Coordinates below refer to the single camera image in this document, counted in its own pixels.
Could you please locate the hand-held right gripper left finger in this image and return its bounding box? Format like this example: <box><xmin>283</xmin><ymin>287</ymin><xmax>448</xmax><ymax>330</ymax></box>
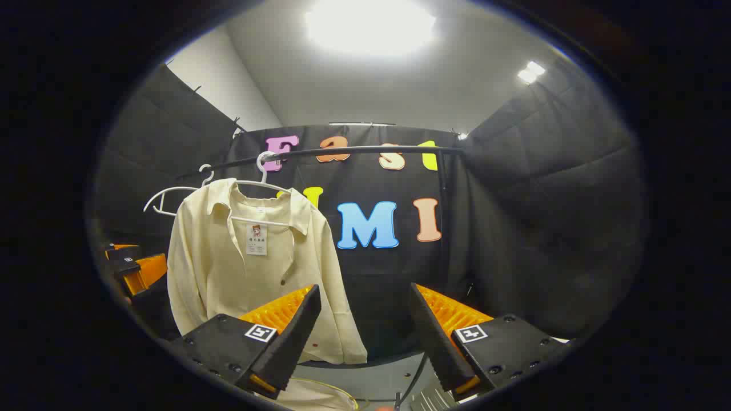
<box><xmin>168</xmin><ymin>284</ymin><xmax>322</xmax><ymax>400</ymax></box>

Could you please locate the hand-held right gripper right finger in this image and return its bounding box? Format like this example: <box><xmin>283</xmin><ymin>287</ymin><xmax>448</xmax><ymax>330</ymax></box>
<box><xmin>409</xmin><ymin>283</ymin><xmax>572</xmax><ymax>403</ymax></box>

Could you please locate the cream button shirt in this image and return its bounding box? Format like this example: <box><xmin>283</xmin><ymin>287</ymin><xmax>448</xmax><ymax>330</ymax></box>
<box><xmin>167</xmin><ymin>178</ymin><xmax>368</xmax><ymax>365</ymax></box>

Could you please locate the cream round laundry hamper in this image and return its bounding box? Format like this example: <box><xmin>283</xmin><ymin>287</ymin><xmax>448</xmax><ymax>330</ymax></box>
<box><xmin>268</xmin><ymin>377</ymin><xmax>359</xmax><ymax>411</ymax></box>

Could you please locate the white plastic hanger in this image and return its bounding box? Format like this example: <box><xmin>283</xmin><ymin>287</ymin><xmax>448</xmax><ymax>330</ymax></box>
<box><xmin>143</xmin><ymin>164</ymin><xmax>215</xmax><ymax>218</ymax></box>
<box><xmin>230</xmin><ymin>151</ymin><xmax>293</xmax><ymax>227</ymax></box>

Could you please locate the black clothes rack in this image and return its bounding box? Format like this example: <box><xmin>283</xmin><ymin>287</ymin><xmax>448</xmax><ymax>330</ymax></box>
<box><xmin>177</xmin><ymin>145</ymin><xmax>466</xmax><ymax>292</ymax></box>

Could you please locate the black backdrop cloth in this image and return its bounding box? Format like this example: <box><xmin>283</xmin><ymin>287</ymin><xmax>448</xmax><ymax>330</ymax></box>
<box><xmin>91</xmin><ymin>57</ymin><xmax>649</xmax><ymax>366</ymax></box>

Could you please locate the ceiling light panel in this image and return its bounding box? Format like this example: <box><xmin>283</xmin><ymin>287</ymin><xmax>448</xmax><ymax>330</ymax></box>
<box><xmin>306</xmin><ymin>0</ymin><xmax>437</xmax><ymax>56</ymax></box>
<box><xmin>517</xmin><ymin>61</ymin><xmax>547</xmax><ymax>85</ymax></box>

